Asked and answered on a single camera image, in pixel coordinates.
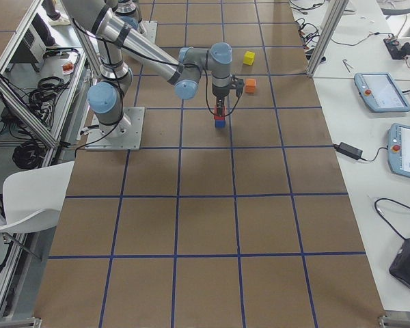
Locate aluminium frame post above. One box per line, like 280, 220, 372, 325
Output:
307, 0, 349, 77

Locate yellow block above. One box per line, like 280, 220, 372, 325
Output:
243, 51, 256, 66

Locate allen key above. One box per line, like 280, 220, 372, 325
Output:
342, 59, 353, 72

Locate far teach pendant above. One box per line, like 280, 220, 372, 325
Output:
353, 72, 410, 113

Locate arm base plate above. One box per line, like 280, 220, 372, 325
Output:
137, 20, 157, 43
85, 107, 145, 151

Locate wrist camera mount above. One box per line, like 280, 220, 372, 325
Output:
230, 74, 245, 98

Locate teach pendant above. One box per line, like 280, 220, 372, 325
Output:
353, 72, 410, 113
387, 123, 410, 178

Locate white chair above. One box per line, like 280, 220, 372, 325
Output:
0, 161, 74, 234

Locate near teach pendant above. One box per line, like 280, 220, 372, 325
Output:
387, 123, 410, 178

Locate black power brick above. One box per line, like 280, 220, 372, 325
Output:
333, 142, 363, 160

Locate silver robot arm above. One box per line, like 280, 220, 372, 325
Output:
63, 1, 244, 127

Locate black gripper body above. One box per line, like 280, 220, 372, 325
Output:
212, 85, 230, 105

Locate blue block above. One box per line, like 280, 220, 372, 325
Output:
215, 118, 226, 128

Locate orange block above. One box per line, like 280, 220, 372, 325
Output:
245, 79, 257, 94

